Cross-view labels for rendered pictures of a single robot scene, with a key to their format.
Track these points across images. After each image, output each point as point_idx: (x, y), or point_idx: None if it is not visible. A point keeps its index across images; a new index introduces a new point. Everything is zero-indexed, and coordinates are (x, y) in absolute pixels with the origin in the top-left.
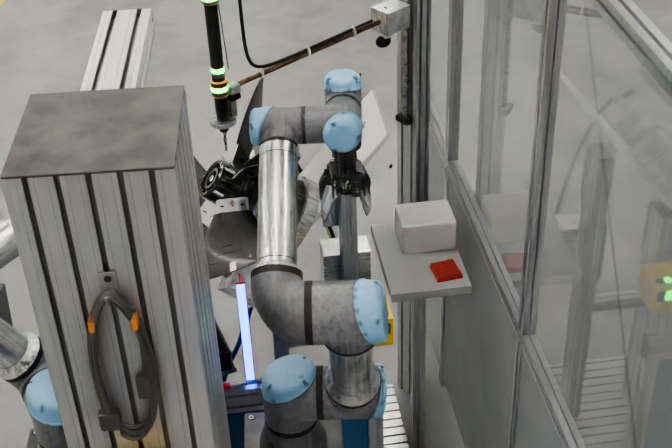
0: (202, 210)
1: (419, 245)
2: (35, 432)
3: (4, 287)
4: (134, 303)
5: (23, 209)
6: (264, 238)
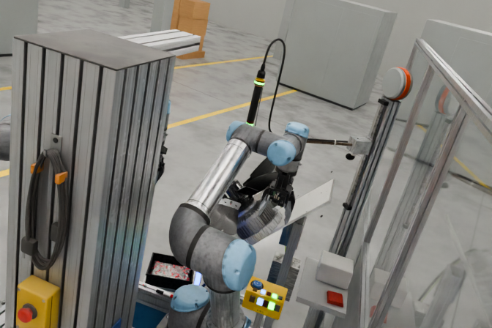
0: None
1: (326, 277)
2: None
3: None
4: (67, 167)
5: (20, 66)
6: (198, 189)
